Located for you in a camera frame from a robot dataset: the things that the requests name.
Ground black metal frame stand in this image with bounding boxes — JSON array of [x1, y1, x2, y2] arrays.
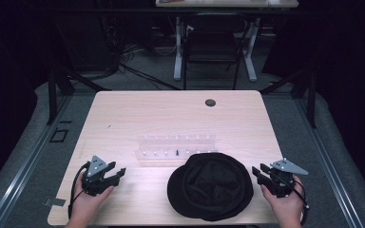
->
[[259, 65, 318, 129], [46, 62, 112, 126]]

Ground person's right hand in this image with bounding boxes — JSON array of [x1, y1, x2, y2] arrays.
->
[[260, 175, 306, 223]]

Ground person's left hand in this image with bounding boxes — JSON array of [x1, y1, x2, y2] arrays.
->
[[68, 180, 115, 222]]

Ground white-legged desk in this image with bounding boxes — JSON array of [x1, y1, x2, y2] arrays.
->
[[154, 0, 300, 83]]

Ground black tape square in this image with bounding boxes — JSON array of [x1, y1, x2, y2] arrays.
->
[[48, 127, 69, 143]]

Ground clear acrylic rack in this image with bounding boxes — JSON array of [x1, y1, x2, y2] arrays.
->
[[134, 133, 220, 168]]

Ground black hat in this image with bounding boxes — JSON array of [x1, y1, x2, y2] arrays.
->
[[166, 152, 255, 222]]

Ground black floor cables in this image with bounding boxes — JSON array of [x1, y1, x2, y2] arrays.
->
[[101, 18, 183, 91]]

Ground black chair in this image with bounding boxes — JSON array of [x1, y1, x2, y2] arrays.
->
[[182, 12, 249, 91]]

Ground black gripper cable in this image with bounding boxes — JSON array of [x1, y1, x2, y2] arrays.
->
[[67, 161, 91, 220], [292, 180, 311, 226]]

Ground grey tape strip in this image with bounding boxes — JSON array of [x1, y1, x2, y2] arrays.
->
[[42, 197, 67, 208]]

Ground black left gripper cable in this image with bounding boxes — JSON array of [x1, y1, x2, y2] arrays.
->
[[67, 161, 91, 220]]

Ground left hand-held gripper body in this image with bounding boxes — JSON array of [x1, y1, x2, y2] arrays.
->
[[81, 155, 112, 198]]

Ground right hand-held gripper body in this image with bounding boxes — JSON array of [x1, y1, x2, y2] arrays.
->
[[267, 158, 309, 200]]

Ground aluminium floor rail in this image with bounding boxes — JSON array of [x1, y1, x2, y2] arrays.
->
[[293, 94, 365, 228], [0, 94, 74, 228]]

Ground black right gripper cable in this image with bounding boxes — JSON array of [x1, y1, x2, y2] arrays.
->
[[292, 180, 311, 226]]

